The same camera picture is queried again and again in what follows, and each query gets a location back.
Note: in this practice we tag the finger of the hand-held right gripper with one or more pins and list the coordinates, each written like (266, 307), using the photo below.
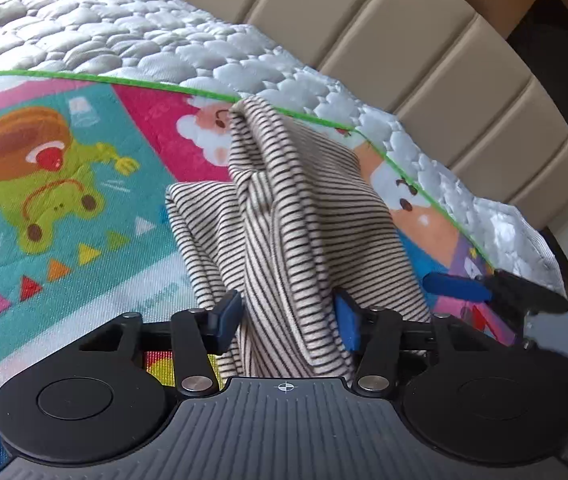
(456, 286)

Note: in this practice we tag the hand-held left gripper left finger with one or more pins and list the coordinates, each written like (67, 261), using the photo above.
(226, 322)

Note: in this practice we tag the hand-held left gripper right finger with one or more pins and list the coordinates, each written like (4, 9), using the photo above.
(348, 325)

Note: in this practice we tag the beige striped shirt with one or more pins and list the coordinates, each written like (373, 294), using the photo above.
(284, 220)

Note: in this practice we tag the colourful cartoon printed blanket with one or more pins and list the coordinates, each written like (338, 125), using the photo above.
(63, 210)

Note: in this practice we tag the beige padded headboard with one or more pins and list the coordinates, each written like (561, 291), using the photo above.
(364, 25)

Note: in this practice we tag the white quilted mattress pad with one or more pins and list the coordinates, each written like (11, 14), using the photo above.
(163, 25)

